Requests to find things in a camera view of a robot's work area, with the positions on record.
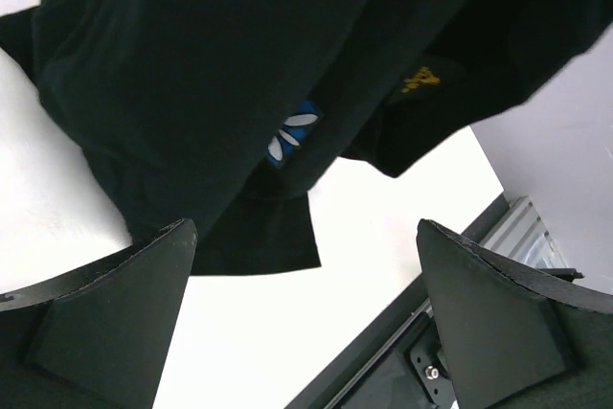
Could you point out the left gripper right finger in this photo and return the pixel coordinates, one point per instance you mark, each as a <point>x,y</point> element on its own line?
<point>514,336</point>

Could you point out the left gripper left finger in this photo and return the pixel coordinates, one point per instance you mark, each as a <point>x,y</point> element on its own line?
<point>97,336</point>

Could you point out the black t-shirt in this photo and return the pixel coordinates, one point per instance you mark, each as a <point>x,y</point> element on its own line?
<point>227,112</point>

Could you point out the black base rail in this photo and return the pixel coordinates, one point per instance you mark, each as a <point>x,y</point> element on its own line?
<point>397,361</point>

